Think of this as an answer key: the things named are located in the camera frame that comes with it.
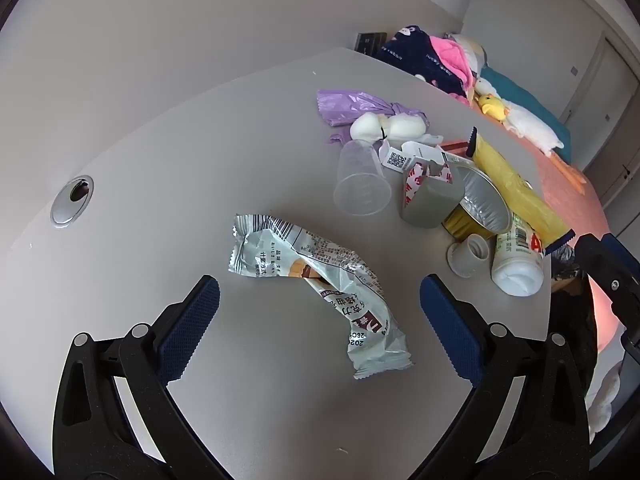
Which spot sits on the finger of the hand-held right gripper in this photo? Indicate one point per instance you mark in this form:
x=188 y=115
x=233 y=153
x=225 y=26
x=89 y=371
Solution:
x=607 y=270

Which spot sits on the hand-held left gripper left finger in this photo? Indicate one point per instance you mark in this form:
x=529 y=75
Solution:
x=192 y=330

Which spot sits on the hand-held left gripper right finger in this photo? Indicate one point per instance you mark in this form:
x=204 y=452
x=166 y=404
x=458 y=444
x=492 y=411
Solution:
x=450 y=330

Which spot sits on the round foil bowl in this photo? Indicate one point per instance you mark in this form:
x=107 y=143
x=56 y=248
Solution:
x=480 y=205

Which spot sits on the pale snack wrapper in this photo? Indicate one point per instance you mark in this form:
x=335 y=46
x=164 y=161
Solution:
x=310 y=260

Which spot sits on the white printed cloth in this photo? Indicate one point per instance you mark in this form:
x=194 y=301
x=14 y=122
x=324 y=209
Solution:
x=602 y=395

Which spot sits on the white plastic bottle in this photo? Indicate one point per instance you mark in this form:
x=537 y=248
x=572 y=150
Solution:
x=517 y=275

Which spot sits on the bed with pink sheet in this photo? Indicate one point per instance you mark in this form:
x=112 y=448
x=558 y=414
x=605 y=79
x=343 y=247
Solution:
x=570 y=190

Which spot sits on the yellow snack packet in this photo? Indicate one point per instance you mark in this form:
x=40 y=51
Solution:
x=520 y=190

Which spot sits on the grey torn paper cup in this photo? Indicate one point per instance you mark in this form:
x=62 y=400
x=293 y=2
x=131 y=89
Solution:
x=430 y=205

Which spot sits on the white door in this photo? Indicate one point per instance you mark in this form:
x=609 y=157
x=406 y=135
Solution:
x=615 y=110

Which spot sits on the white goose plush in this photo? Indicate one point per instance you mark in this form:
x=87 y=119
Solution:
x=530 y=125

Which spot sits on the clear plastic cup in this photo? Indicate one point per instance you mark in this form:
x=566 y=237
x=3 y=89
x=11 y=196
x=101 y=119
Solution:
x=360 y=180

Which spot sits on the round metal desk grommet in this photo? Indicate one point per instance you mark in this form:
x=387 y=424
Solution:
x=72 y=200

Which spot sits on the white carton box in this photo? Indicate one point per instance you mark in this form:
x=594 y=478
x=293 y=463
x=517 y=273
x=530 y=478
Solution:
x=395 y=160

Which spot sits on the white plush duck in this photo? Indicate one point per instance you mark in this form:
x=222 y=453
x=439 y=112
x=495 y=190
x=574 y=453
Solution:
x=520 y=95

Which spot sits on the yellow duck plush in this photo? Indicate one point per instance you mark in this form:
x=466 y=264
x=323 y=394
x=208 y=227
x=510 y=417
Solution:
x=491 y=106

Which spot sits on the white foam toy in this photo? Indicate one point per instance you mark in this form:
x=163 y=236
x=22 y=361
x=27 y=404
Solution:
x=400 y=127

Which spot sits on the purple plastic bag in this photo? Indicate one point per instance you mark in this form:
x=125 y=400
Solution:
x=345 y=107

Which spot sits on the pink fleece blanket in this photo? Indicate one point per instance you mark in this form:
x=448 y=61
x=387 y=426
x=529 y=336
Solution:
x=452 y=57

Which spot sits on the navy printed blanket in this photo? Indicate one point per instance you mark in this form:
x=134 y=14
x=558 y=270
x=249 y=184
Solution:
x=415 y=57

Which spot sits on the black wall socket panel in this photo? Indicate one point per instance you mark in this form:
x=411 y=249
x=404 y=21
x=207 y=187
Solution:
x=371 y=42

